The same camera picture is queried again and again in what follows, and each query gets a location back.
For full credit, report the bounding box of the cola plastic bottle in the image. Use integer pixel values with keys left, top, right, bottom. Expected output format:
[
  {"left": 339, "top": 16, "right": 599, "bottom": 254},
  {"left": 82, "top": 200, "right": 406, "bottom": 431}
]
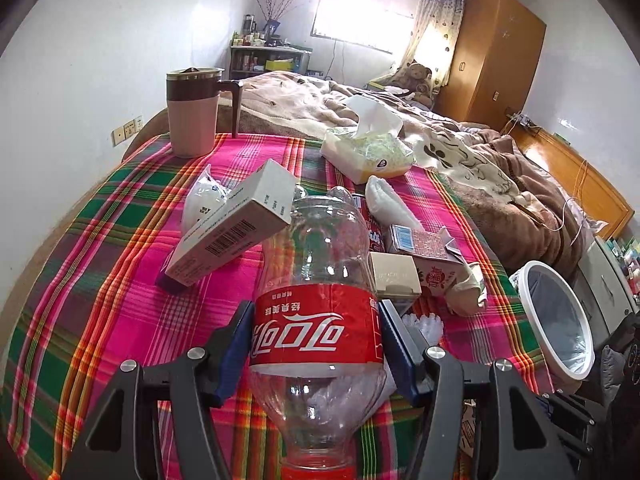
[{"left": 250, "top": 186, "right": 386, "bottom": 479}]

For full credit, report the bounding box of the white barcode carton box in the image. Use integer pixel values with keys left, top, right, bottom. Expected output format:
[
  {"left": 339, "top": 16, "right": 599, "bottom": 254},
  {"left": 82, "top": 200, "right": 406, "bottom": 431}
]
[{"left": 160, "top": 159, "right": 296, "bottom": 287}]

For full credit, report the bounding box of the white plastic bottle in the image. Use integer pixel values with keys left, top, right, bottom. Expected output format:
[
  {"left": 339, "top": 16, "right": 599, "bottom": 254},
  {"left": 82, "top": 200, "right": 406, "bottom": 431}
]
[{"left": 181, "top": 164, "right": 230, "bottom": 236}]

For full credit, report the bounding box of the white round trash bin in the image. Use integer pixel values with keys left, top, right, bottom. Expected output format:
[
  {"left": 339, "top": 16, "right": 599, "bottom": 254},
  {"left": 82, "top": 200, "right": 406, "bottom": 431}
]
[{"left": 509, "top": 260, "right": 596, "bottom": 393}]

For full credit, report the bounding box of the white foam fruit net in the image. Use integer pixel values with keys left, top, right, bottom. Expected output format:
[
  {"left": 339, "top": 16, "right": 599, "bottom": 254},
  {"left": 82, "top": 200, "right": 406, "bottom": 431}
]
[{"left": 402, "top": 312, "right": 444, "bottom": 347}]

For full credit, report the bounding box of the small beige cardboard box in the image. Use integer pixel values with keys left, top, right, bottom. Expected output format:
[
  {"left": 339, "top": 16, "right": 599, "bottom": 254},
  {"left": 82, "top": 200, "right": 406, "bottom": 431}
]
[{"left": 369, "top": 252, "right": 422, "bottom": 315}]

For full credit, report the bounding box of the pink patterned small carton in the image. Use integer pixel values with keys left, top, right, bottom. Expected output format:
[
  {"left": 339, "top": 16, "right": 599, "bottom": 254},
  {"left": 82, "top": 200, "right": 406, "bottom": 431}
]
[{"left": 385, "top": 226, "right": 461, "bottom": 296}]

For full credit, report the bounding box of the red milk drink can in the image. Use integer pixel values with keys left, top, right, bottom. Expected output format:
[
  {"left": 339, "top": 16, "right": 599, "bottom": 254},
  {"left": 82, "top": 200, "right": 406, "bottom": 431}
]
[{"left": 352, "top": 193, "right": 386, "bottom": 252}]

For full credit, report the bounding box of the grey drawer nightstand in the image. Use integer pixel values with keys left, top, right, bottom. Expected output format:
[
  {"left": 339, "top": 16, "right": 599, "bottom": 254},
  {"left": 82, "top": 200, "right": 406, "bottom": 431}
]
[{"left": 572, "top": 237, "right": 638, "bottom": 347}]

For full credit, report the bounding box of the brown beige floral blanket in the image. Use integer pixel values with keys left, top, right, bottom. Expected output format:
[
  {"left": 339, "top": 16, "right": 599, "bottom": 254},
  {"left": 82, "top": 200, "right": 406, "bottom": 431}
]
[{"left": 240, "top": 72, "right": 586, "bottom": 281}]

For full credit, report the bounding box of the yellow tissue pack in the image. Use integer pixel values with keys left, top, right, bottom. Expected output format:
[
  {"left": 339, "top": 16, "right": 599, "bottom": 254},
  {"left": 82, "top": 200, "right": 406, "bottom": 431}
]
[{"left": 320, "top": 96, "right": 414, "bottom": 184}]

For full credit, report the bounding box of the wooden bed headboard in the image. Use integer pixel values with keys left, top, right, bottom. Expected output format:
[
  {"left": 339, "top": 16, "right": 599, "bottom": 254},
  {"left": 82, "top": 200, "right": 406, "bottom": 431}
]
[{"left": 510, "top": 124, "right": 634, "bottom": 240}]

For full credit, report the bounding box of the pink brown lidded mug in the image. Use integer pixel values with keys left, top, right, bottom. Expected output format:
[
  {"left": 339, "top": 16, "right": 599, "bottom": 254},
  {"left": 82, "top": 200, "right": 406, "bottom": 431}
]
[{"left": 166, "top": 67, "right": 243, "bottom": 158}]

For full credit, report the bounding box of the brown teddy bear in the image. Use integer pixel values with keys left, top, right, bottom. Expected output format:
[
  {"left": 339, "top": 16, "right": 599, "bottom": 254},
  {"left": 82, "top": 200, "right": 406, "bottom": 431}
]
[{"left": 388, "top": 62, "right": 434, "bottom": 108}]

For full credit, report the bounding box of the cluttered grey shelf desk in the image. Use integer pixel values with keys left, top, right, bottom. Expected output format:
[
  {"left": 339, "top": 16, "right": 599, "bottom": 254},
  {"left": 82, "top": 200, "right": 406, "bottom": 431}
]
[{"left": 229, "top": 14, "right": 312, "bottom": 79}]

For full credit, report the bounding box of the orange wooden wardrobe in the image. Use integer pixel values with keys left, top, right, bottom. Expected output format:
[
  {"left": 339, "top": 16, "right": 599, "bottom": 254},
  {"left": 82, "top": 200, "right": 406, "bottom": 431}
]
[{"left": 435, "top": 0, "right": 546, "bottom": 131}]

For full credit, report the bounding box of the dried branch vase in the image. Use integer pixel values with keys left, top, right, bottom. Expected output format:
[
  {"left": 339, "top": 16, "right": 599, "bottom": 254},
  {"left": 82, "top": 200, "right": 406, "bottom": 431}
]
[{"left": 256, "top": 0, "right": 296, "bottom": 41}]

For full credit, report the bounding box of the floral window curtain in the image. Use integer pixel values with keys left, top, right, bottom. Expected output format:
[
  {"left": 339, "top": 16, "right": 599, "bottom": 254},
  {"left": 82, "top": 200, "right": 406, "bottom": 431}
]
[{"left": 399, "top": 0, "right": 466, "bottom": 92}]

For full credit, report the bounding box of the wall power socket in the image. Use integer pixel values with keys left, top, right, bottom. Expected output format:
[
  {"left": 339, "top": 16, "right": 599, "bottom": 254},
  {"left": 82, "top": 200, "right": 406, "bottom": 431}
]
[{"left": 111, "top": 116, "right": 143, "bottom": 146}]

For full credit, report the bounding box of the white charging cable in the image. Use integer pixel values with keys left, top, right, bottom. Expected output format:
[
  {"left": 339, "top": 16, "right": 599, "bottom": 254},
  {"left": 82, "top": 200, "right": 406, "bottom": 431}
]
[{"left": 508, "top": 109, "right": 601, "bottom": 252}]

